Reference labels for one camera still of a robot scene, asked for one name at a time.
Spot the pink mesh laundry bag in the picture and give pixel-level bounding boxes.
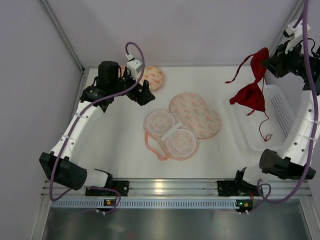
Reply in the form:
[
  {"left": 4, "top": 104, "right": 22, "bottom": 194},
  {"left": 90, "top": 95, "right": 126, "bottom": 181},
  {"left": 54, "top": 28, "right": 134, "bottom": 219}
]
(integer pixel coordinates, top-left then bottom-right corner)
[
  {"left": 119, "top": 65, "right": 166, "bottom": 91},
  {"left": 143, "top": 92, "right": 222, "bottom": 161}
]

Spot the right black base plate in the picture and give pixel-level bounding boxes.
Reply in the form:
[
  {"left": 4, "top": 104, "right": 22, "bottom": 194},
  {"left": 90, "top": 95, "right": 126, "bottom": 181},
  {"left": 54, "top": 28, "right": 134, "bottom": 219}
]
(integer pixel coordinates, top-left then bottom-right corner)
[{"left": 217, "top": 180, "right": 251, "bottom": 197}]

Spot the aluminium mounting rail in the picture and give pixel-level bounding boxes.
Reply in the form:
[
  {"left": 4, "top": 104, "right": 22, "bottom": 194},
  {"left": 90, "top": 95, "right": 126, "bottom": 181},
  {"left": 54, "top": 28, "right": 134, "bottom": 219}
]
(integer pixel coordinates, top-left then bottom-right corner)
[{"left": 40, "top": 178, "right": 312, "bottom": 199}]

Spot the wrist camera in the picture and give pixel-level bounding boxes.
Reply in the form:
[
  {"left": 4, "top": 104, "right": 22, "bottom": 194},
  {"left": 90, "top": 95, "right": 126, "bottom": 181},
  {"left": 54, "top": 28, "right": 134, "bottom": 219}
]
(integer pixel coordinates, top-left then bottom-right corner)
[
  {"left": 126, "top": 54, "right": 145, "bottom": 82},
  {"left": 283, "top": 20, "right": 305, "bottom": 54}
]

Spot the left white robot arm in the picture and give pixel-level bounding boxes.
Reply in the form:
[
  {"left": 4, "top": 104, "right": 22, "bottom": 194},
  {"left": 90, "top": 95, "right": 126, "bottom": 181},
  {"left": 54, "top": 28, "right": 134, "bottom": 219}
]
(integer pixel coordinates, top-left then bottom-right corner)
[{"left": 39, "top": 57, "right": 155, "bottom": 191}]

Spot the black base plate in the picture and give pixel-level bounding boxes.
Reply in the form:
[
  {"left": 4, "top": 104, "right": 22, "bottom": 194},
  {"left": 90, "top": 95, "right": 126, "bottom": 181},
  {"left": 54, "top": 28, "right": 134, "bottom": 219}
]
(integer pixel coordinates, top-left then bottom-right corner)
[
  {"left": 85, "top": 180, "right": 130, "bottom": 197},
  {"left": 217, "top": 180, "right": 251, "bottom": 197}
]

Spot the white plastic basket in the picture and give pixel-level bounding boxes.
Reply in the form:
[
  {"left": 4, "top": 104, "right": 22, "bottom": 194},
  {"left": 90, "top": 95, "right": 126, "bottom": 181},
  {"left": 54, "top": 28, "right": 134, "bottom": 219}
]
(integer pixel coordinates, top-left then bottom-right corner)
[{"left": 230, "top": 85, "right": 296, "bottom": 153}]

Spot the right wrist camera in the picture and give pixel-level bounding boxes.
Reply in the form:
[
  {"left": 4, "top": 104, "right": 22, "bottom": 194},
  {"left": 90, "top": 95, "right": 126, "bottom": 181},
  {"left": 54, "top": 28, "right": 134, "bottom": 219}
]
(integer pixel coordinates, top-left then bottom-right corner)
[{"left": 283, "top": 20, "right": 305, "bottom": 54}]

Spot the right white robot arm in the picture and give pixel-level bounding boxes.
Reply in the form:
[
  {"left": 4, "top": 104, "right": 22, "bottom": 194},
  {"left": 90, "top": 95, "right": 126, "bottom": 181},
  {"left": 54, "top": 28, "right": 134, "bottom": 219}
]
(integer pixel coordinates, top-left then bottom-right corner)
[{"left": 243, "top": 39, "right": 320, "bottom": 184}]

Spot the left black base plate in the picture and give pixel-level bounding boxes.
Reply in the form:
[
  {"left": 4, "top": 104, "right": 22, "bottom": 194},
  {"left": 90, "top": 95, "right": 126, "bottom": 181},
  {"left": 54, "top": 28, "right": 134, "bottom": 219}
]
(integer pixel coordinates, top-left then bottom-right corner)
[{"left": 85, "top": 180, "right": 130, "bottom": 197}]

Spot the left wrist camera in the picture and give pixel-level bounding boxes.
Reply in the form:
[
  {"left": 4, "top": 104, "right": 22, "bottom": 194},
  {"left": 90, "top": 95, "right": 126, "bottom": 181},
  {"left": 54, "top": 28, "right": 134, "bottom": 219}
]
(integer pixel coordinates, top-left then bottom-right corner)
[{"left": 126, "top": 54, "right": 145, "bottom": 82}]

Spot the perforated cable duct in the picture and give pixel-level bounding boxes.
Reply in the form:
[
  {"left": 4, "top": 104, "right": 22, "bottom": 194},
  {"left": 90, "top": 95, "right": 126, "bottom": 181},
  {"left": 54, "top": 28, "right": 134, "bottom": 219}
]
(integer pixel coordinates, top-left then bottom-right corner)
[{"left": 51, "top": 198, "right": 252, "bottom": 209}]

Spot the red bra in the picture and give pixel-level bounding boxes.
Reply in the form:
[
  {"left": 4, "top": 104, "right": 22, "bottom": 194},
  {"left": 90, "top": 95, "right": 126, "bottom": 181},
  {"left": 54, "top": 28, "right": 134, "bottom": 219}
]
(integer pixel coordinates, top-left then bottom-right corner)
[{"left": 225, "top": 47, "right": 272, "bottom": 142}]

